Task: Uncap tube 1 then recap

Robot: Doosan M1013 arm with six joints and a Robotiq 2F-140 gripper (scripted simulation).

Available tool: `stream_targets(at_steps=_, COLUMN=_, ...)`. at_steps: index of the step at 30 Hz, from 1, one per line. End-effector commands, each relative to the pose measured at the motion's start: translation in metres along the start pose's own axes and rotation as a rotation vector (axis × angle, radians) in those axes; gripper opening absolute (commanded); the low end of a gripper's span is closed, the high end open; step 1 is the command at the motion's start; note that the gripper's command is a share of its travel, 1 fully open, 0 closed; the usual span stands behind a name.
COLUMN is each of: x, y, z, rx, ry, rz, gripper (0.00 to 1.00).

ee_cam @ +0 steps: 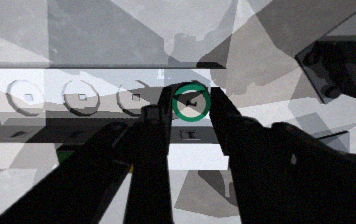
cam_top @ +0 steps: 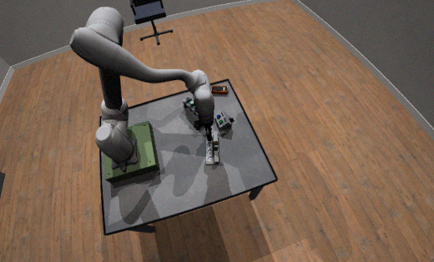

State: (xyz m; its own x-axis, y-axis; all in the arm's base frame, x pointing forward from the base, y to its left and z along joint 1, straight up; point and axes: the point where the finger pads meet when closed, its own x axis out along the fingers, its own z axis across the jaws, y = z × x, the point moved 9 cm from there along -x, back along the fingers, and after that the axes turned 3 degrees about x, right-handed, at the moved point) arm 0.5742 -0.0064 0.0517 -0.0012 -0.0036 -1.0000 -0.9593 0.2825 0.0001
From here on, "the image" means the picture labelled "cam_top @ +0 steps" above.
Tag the orange digital multimeter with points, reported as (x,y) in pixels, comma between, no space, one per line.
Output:
(219,89)

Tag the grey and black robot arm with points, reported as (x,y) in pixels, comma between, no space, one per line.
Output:
(99,45)

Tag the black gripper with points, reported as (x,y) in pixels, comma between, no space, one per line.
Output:
(208,129)

